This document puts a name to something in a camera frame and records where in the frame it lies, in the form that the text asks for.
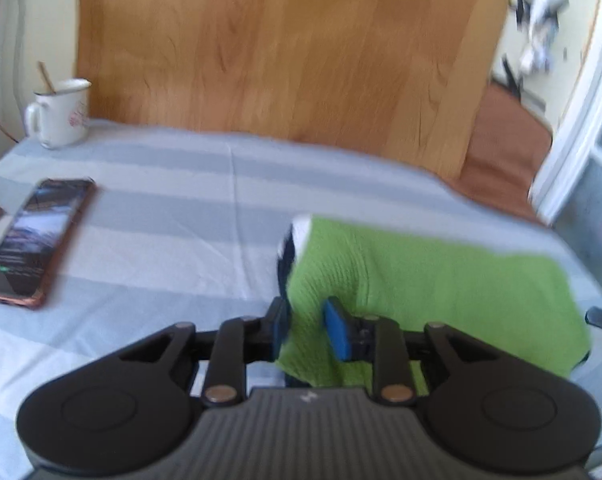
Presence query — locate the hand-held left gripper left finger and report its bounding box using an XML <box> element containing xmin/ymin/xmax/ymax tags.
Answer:
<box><xmin>118</xmin><ymin>296</ymin><xmax>294</xmax><ymax>406</ymax></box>

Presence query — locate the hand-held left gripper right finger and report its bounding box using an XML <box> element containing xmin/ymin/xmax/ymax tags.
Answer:
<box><xmin>323</xmin><ymin>296</ymin><xmax>502</xmax><ymax>406</ymax></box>

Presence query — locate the black and green knit sweater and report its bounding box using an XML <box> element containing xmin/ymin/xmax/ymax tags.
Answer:
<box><xmin>276</xmin><ymin>214</ymin><xmax>594</xmax><ymax>391</ymax></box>

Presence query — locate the blue striped bedsheet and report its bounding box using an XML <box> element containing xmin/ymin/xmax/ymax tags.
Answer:
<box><xmin>0</xmin><ymin>119</ymin><xmax>602</xmax><ymax>480</ymax></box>

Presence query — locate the brown cushion mat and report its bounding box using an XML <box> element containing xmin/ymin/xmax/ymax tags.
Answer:
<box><xmin>453</xmin><ymin>82</ymin><xmax>554</xmax><ymax>221</ymax></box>

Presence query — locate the smartphone in brown case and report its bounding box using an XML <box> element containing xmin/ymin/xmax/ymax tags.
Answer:
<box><xmin>0</xmin><ymin>178</ymin><xmax>97</xmax><ymax>310</ymax></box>

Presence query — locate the wood-grain vinyl sheet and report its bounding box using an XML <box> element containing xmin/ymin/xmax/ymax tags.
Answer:
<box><xmin>76</xmin><ymin>0</ymin><xmax>512</xmax><ymax>181</ymax></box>

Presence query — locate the white enamel mug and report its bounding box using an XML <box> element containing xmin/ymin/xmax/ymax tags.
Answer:
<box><xmin>24</xmin><ymin>78</ymin><xmax>92</xmax><ymax>150</ymax></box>

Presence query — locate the white power adapter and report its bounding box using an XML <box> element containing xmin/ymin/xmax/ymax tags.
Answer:
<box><xmin>518</xmin><ymin>0</ymin><xmax>569</xmax><ymax>73</ymax></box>

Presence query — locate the wooden spoon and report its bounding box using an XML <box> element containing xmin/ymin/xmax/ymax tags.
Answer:
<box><xmin>37</xmin><ymin>61</ymin><xmax>57</xmax><ymax>95</ymax></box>

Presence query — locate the white window frame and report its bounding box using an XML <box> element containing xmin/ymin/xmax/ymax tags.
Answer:
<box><xmin>528</xmin><ymin>0</ymin><xmax>602</xmax><ymax>226</ymax></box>

